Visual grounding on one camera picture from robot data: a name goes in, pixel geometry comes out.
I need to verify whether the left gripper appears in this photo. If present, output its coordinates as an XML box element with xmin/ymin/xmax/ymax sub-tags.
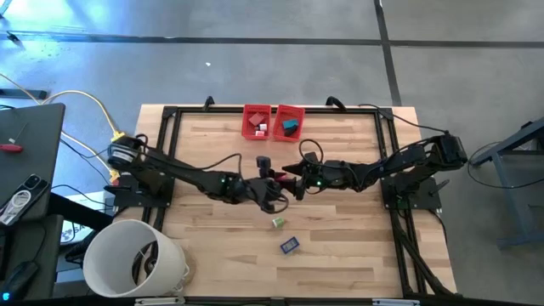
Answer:
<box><xmin>239</xmin><ymin>156</ymin><xmax>287</xmax><ymax>213</ymax></box>

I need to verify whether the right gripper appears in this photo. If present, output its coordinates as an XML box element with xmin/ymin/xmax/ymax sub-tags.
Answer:
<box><xmin>280</xmin><ymin>151</ymin><xmax>342</xmax><ymax>202</ymax></box>

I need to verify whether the dark blue box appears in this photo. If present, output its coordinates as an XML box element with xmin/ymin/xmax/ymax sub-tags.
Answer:
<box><xmin>279</xmin><ymin>236</ymin><xmax>301</xmax><ymax>255</ymax></box>

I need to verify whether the red plastic basket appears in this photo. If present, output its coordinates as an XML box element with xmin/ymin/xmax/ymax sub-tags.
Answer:
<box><xmin>241</xmin><ymin>104</ymin><xmax>274</xmax><ymax>141</ymax></box>
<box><xmin>271</xmin><ymin>105</ymin><xmax>306</xmax><ymax>143</ymax></box>

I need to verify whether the white bucket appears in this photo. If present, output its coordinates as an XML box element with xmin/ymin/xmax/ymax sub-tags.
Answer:
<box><xmin>82</xmin><ymin>218</ymin><xmax>190</xmax><ymax>298</ymax></box>

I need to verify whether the white printed box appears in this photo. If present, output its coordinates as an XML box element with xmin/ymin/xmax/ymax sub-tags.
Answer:
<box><xmin>59</xmin><ymin>190</ymin><xmax>107</xmax><ymax>246</ymax></box>

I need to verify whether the dark grey side table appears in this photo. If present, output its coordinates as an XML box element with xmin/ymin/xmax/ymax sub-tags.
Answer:
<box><xmin>0</xmin><ymin>103</ymin><xmax>66</xmax><ymax>222</ymax></box>

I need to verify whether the smartphone in clear case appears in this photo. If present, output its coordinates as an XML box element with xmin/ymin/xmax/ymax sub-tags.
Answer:
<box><xmin>0</xmin><ymin>173</ymin><xmax>50</xmax><ymax>226</ymax></box>

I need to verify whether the black floor bar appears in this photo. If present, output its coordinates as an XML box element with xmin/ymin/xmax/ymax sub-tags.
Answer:
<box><xmin>0</xmin><ymin>88</ymin><xmax>48</xmax><ymax>101</ymax></box>

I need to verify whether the black computer mouse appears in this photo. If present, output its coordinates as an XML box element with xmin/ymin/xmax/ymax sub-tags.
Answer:
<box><xmin>0</xmin><ymin>259</ymin><xmax>40</xmax><ymax>302</ymax></box>

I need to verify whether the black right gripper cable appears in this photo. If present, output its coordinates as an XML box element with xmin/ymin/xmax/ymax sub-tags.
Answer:
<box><xmin>297</xmin><ymin>138</ymin><xmax>326</xmax><ymax>165</ymax></box>

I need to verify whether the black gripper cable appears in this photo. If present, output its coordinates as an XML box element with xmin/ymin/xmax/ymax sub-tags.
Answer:
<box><xmin>297</xmin><ymin>138</ymin><xmax>326</xmax><ymax>165</ymax></box>
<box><xmin>197</xmin><ymin>152</ymin><xmax>244</xmax><ymax>179</ymax></box>

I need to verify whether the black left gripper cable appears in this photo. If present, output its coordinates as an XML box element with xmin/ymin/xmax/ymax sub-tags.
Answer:
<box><xmin>197</xmin><ymin>152</ymin><xmax>244</xmax><ymax>179</ymax></box>

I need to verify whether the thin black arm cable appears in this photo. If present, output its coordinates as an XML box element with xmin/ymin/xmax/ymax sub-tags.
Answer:
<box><xmin>357</xmin><ymin>102</ymin><xmax>451</xmax><ymax>136</ymax></box>

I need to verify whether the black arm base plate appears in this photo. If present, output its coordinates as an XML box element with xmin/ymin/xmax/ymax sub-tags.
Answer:
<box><xmin>104</xmin><ymin>183</ymin><xmax>174</xmax><ymax>209</ymax></box>
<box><xmin>379</xmin><ymin>174</ymin><xmax>451</xmax><ymax>213</ymax></box>

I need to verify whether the silver table bracket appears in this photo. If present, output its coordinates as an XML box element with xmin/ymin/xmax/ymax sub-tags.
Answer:
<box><xmin>134</xmin><ymin>297</ymin><xmax>187</xmax><ymax>306</ymax></box>
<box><xmin>371</xmin><ymin>298</ymin><xmax>422</xmax><ymax>306</ymax></box>

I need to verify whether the black floor cable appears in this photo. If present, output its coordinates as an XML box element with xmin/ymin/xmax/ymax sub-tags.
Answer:
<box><xmin>467</xmin><ymin>140</ymin><xmax>544</xmax><ymax>190</ymax></box>

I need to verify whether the blue grey desk frame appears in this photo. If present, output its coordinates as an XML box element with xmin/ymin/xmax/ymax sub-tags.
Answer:
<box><xmin>468</xmin><ymin>116</ymin><xmax>544</xmax><ymax>251</ymax></box>

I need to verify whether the red handled screwdriver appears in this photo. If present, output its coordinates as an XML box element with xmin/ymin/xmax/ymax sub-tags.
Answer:
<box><xmin>0</xmin><ymin>122</ymin><xmax>31</xmax><ymax>154</ymax></box>

